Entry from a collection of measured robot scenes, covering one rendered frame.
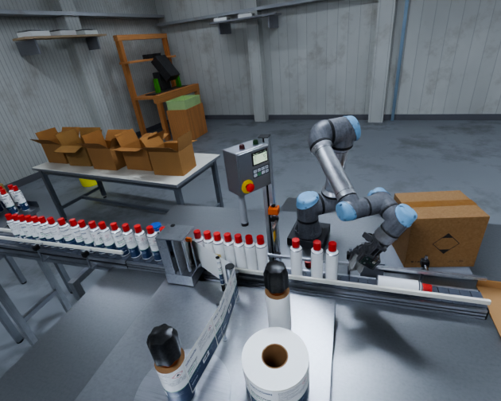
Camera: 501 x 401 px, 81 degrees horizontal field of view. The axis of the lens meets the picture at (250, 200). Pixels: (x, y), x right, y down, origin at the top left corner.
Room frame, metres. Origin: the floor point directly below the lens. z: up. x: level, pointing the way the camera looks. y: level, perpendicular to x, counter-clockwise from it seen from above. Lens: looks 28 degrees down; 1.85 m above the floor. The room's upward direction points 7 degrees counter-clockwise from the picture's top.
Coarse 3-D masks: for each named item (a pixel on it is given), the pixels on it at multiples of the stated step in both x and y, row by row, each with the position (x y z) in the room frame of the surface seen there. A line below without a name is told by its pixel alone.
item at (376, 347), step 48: (336, 240) 1.32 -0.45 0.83; (96, 288) 1.16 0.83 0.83; (144, 288) 1.12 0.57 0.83; (48, 336) 0.89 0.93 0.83; (96, 336) 0.86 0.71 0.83; (336, 336) 0.73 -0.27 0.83; (384, 336) 0.71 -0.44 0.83; (432, 336) 0.69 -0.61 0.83; (480, 336) 0.67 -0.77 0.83; (0, 384) 0.69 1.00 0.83; (48, 384) 0.67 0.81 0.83; (336, 384) 0.56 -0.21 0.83; (384, 384) 0.54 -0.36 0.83; (432, 384) 0.52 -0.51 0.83; (480, 384) 0.51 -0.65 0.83
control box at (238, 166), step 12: (252, 144) 1.19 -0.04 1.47; (264, 144) 1.18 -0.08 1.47; (228, 156) 1.13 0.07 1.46; (240, 156) 1.10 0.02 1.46; (228, 168) 1.14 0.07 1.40; (240, 168) 1.09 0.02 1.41; (252, 168) 1.12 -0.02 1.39; (228, 180) 1.15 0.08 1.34; (240, 180) 1.09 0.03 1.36; (252, 180) 1.12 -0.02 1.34; (264, 180) 1.16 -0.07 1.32; (240, 192) 1.09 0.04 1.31
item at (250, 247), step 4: (248, 236) 1.09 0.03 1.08; (248, 240) 1.08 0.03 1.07; (252, 240) 1.09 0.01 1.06; (244, 244) 1.09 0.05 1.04; (248, 244) 1.08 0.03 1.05; (252, 244) 1.08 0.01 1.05; (248, 248) 1.07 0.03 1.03; (252, 248) 1.07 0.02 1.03; (248, 252) 1.07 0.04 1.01; (252, 252) 1.07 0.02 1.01; (248, 256) 1.07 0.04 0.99; (252, 256) 1.07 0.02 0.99; (256, 256) 1.08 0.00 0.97; (248, 260) 1.07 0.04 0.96; (252, 260) 1.07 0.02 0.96; (256, 260) 1.08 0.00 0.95; (248, 264) 1.07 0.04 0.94; (252, 264) 1.07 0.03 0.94; (256, 264) 1.08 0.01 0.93; (248, 268) 1.08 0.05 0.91; (252, 268) 1.07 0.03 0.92; (256, 268) 1.07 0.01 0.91
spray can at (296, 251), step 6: (294, 240) 1.02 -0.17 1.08; (294, 246) 1.01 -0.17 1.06; (300, 246) 1.03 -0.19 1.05; (294, 252) 1.00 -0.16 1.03; (300, 252) 1.01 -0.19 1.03; (294, 258) 1.00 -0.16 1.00; (300, 258) 1.01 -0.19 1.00; (294, 264) 1.01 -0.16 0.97; (300, 264) 1.00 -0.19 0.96; (294, 270) 1.01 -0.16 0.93; (300, 270) 1.00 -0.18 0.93
